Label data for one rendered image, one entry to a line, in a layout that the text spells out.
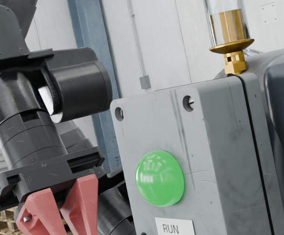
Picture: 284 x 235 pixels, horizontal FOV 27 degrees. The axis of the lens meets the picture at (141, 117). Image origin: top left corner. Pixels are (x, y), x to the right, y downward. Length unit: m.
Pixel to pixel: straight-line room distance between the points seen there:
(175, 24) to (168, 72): 0.70
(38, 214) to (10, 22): 0.19
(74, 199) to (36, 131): 0.07
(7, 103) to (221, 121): 0.31
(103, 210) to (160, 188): 0.43
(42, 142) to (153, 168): 0.26
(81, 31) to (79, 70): 8.72
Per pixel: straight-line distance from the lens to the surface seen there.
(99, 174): 0.74
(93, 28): 8.96
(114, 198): 0.73
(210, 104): 0.28
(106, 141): 9.27
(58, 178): 0.53
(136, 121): 0.32
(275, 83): 0.31
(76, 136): 0.79
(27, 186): 0.52
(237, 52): 0.37
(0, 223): 6.54
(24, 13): 0.60
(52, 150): 0.54
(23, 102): 0.57
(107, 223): 0.72
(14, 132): 0.55
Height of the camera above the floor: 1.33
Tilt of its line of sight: 3 degrees down
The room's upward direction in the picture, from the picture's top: 12 degrees counter-clockwise
